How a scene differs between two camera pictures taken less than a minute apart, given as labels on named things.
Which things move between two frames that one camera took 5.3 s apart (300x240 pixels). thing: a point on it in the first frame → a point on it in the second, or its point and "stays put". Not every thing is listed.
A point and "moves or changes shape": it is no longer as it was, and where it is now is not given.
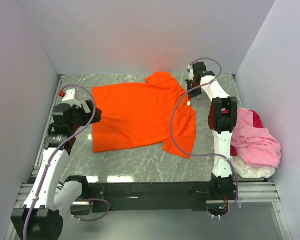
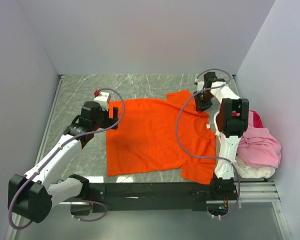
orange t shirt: (140, 114) moves or changes shape
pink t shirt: (255, 145) stays put
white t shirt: (245, 171) stays put
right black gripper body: (190, 84) → (203, 100)
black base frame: (182, 196) stays put
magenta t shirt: (257, 123) stays put
